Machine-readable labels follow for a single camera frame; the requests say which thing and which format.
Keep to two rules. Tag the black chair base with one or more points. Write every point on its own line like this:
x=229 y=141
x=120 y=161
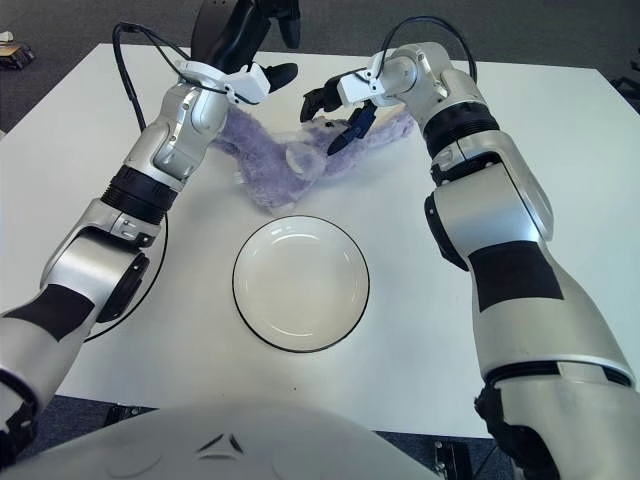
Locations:
x=629 y=92

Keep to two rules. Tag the dark cardboard box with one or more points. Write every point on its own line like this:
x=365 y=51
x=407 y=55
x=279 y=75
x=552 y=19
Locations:
x=17 y=55

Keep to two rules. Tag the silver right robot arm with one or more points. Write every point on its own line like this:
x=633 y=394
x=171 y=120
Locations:
x=500 y=220

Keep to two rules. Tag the white cloth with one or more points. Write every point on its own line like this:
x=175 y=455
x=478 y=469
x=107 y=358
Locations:
x=5 y=36

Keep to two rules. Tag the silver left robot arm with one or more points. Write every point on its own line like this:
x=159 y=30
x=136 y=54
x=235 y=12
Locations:
x=100 y=260

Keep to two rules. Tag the white plate with black rim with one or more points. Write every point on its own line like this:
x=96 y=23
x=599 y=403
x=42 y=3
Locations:
x=300 y=285

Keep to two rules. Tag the black table leg bracket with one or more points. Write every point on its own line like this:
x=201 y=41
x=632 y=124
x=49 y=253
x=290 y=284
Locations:
x=125 y=414
x=452 y=462

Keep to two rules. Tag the purple plush doll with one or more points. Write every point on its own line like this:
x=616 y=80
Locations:
x=270 y=165

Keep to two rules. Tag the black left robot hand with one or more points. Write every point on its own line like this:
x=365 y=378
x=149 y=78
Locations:
x=220 y=30

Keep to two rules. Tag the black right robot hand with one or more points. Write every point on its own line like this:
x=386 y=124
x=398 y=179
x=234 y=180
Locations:
x=360 y=90

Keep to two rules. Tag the grey robot torso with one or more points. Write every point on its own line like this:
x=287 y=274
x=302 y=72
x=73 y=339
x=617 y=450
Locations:
x=250 y=440

